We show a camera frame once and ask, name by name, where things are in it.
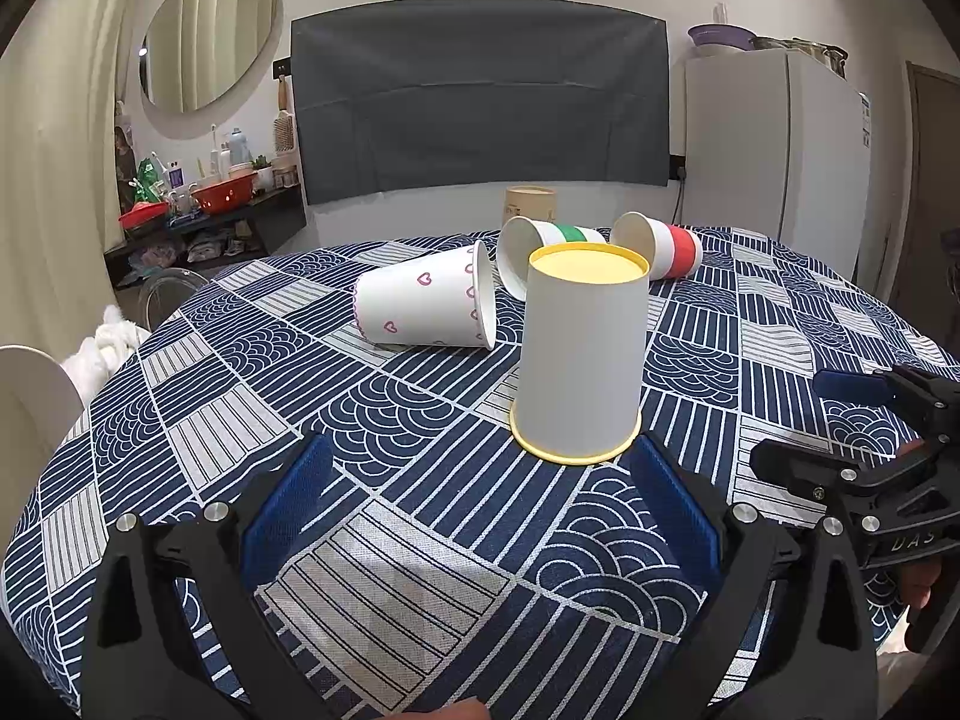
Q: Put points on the beige curtain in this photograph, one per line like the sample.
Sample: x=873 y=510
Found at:
x=52 y=150

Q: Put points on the white cup with green stripe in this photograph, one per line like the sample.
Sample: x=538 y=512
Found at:
x=525 y=251

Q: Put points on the small potted plant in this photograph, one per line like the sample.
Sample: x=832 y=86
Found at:
x=262 y=169

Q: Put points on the black shelf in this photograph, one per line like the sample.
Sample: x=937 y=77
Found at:
x=270 y=221

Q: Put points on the white blue bottle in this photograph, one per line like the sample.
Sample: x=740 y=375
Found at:
x=239 y=146

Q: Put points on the blue white patterned tablecloth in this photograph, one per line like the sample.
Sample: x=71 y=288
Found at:
x=405 y=405

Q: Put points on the person's left hand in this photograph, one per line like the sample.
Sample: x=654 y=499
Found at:
x=450 y=711

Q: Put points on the white cup with pink hearts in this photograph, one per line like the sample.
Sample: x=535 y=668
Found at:
x=424 y=304

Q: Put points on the clear plastic chair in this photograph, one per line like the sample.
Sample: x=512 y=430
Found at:
x=169 y=296

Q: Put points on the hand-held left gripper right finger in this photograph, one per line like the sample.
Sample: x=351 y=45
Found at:
x=675 y=517

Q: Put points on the purple basin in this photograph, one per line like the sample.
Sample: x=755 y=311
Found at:
x=720 y=36

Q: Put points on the white cup with yellow rim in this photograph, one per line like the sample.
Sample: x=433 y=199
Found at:
x=581 y=360

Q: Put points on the green packet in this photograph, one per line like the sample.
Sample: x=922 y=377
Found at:
x=148 y=178

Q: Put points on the wooden hairbrush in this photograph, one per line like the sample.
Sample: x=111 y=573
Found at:
x=283 y=131

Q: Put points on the red basket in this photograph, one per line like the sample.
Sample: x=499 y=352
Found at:
x=142 y=215

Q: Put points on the white chair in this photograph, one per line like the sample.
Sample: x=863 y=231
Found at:
x=37 y=397

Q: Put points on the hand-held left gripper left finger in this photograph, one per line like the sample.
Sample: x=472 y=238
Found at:
x=289 y=510

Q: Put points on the white refrigerator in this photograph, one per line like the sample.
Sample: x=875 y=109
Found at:
x=772 y=157

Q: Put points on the white fluffy cloth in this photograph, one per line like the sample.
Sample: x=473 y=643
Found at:
x=101 y=360

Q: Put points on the person's right hand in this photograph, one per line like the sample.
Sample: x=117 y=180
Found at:
x=915 y=586

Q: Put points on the dark grey cloth cover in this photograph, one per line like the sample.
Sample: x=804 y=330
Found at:
x=480 y=97

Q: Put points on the white cup with red stripe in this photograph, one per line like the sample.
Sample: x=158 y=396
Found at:
x=671 y=247

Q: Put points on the brown door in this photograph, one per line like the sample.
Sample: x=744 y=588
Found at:
x=930 y=187

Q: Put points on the round wall mirror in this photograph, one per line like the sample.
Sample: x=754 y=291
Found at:
x=210 y=37

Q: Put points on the beige paper cup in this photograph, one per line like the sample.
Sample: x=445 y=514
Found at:
x=531 y=204

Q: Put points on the red colander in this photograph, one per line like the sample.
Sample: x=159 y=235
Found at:
x=223 y=191

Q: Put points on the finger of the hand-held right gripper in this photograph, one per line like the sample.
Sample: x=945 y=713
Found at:
x=851 y=384
x=795 y=469

